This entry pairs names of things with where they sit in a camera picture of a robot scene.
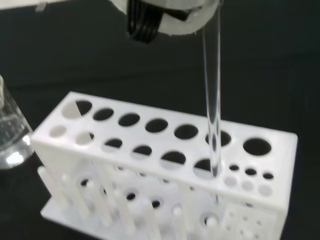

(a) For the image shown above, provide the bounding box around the black bench cloth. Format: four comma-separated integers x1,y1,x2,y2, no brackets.
0,0,320,240

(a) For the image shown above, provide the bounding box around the white test tube rack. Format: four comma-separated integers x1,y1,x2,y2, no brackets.
30,91,299,240

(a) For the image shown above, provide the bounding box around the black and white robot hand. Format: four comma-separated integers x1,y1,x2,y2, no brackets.
109,0,219,45

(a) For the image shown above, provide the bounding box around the clear glass beaker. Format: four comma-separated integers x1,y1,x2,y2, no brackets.
0,74,35,171

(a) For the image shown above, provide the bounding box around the clear tape piece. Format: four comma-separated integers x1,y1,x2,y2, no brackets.
34,0,49,13

